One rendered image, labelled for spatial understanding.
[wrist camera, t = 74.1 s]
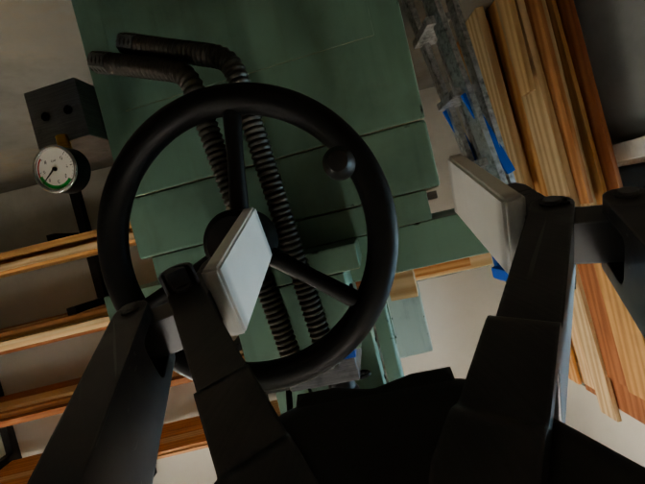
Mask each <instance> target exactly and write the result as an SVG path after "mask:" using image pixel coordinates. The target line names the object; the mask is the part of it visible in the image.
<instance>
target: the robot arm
mask: <svg viewBox="0 0 645 484"><path fill-rule="evenodd" d="M447 162H448V169H449V176H450V182H451V189H452V196H453V203H454V208H455V212H456V213H457V214H458V215H459V217H460V218H461V219H462V220H463V221H464V222H465V224H466V225H467V226H468V227H469V229H470V230H471V231H472V232H473V233H474V235H475V236H476V237H477V238H478V239H479V240H480V242H481V243H482V244H483V245H484V246H485V248H486V249H487V250H488V251H489V252H490V254H491V255H492V256H493V257H494V258H495V260H496V261H497V262H498V263H499V264H500V266H501V267H502V268H503V269H504V270H505V272H506V273H507V274H508V278H507V281H506V285H505V288H504V291H503V294H502V298H501V301H500V304H499V306H498V310H497V313H496V316H493V315H489V316H488V317H487V319H486V320H485V323H484V326H483V329H482V332H481V335H480V338H479V341H478V344H477V347H476V350H475V353H474V355H473V358H472V361H471V364H470V367H469V370H468V373H467V376H466V379H464V378H454V375H453V373H452V371H451V368H450V367H445V368H440V369H436V370H430V371H425V372H419V373H414V374H410V375H406V376H404V377H401V378H399V379H396V380H394V381H391V382H389V383H386V384H384V385H381V386H379V387H376V388H373V389H349V388H331V389H326V390H320V391H316V392H310V393H305V394H300V395H298V397H297V406H296V407H295V408H293V409H290V410H289V411H287V412H285V413H283V414H281V415H280V416H278V415H277V414H276V412H275V410H274V408H273V406H272V404H271V403H270V401H269V399H268V397H267V396H266V394H265V392H264V390H263V389H262V387H261V385H260V383H259V382H258V380H257V378H256V376H255V375H254V373H253V371H252V369H251V367H250V365H249V364H246V362H245V360H244V358H243V357H242V355H241V353H240V351H239V350H238V349H237V347H236V345H235V343H234V342H233V340H232V338H231V336H230V335H232V336H234V335H238V334H243V333H245V331H246V330H247V327H248V324H249V322H250V319H251V314H252V312H253V309H254V306H255V303H256V300H257V297H258V295H259V292H260V289H261V286H262V283H263V280H264V277H265V275H266V272H267V269H268V267H269V264H270V261H271V258H272V252H271V249H270V246H269V243H268V241H267V238H266V235H265V232H264V231H263V228H262V225H261V222H260V219H259V217H258V214H257V211H256V208H253V207H249V208H245V209H243V211H242V212H241V214H240V215H239V217H238V218H237V220H236V221H235V223H234V224H233V226H232V227H231V229H230V230H229V232H228V233H227V235H226V237H225V238H224V240H223V241H222V243H221V244H220V246H219V247H218V249H217V250H216V252H215V253H214V255H213V256H212V257H210V258H209V259H208V260H207V261H205V262H204V263H203V264H202V266H201V267H200V270H198V272H197V273H196V272H195V269H194V267H193V265H192V263H190V262H184V263H180V264H178V265H175V266H172V267H170V268H168V269H167V270H165V271H164V272H162V273H161V274H160V275H159V276H158V280H159V282H160V284H161V286H162V288H163V289H164V291H165V293H166V295H167V298H168V301H169V302H167V303H165V304H162V305H160V306H157V307H155V308H152V309H151V308H150V306H149V304H148V302H146V301H137V302H131V303H128V304H126V305H124V306H122V307H121V308H120V309H119V310H118V311H117V312H116V313H115V314H114V315H113V316H112V318H111V320H110V322H109V324H108V326H107V329H106V331H105V333H104V335H103V337H102V339H101V341H100V342H99V344H98V346H97V348H96V350H95V352H94V353H93V355H92V357H91V359H90V361H89V363H88V365H87V367H86V369H85V371H84V374H83V376H82V378H81V379H80V381H79V383H78V385H77V387H76V389H75V391H74V393H73V395H72V397H71V399H70V401H69V402H68V404H67V406H66V408H65V410H64V412H63V414H62V415H61V417H60V420H59V422H58V424H57V426H56V428H55V430H54V432H53V434H52V436H51V438H50V440H49V442H48V444H47V446H46V448H45V450H44V451H43V452H42V454H41V456H40V458H39V460H38V462H37V464H36V467H35V469H34V471H33V473H32V475H31V477H30V479H29V481H28V483H27V484H153V480H154V474H155V464H156V459H157V454H158V449H159V443H160V438H161V432H162V427H163V422H164V417H165V411H166V406H167V400H168V396H169V390H170V385H171V379H172V374H173V369H174V364H175V358H176V356H175V352H178V351H181V350H184V353H185V357H186V360H187V363H188V366H189V370H190V373H191V376H192V379H193V382H194V385H195V388H196V392H197V393H195V394H193V395H194V399H195V402H196V405H197V408H198V412H199V415H200V419H201V422H202V426H203V432H204V435H205V438H206V441H207V444H208V448H209V451H210V455H211V458H212V461H213V465H214V468H215V472H216V475H217V480H216V482H215V483H214V484H645V468H644V467H642V466H640V465H639V464H637V463H635V462H634V461H632V460H631V459H629V458H627V457H625V456H623V455H621V454H620V453H618V452H616V451H614V450H612V449H610V448H608V447H606V446H604V445H602V444H601V443H599V442H597V441H595V440H593V439H591V438H590V437H588V436H586V435H584V434H583V433H582V432H580V431H578V430H576V429H574V428H572V427H571V426H569V425H567V424H565V416H566V402H567V388H568V374H569V360H570V346H571V332H572V318H573V304H574V290H575V289H576V264H590V263H602V268H603V270H604V272H605V273H606V275H607V277H608V278H609V281H610V282H611V284H612V286H613V287H614V289H615V291H616V292H617V294H618V296H619V297H620V299H621V301H622V302H623V304H624V305H625V306H626V308H627V309H628V311H629V313H630V314H631V316H632V318H633V320H634V322H635V323H636V325H637V327H638V328H639V330H640V332H641V333H642V335H643V337H644V338H645V188H642V187H639V186H634V187H632V186H626V187H621V188H615V189H612V190H609V191H607V192H605V193H604V194H603V202H602V204H601V205H598V206H575V202H574V200H573V199H571V198H569V197H564V196H547V197H545V196H543V195H542V194H540V193H538V192H536V191H535V190H534V189H532V188H531V187H529V186H528V185H526V184H523V183H518V182H513V183H509V184H505V183H504V182H502V181H500V180H499V179H497V178H496V177H495V176H494V175H492V174H491V173H489V172H488V171H486V170H485V169H483V168H482V167H480V166H479V165H477V164H476V163H474V162H473V161H471V160H470V159H468V158H467V157H465V156H463V155H462V154H458V155H454V156H450V157H449V158H448V159H447Z"/></svg>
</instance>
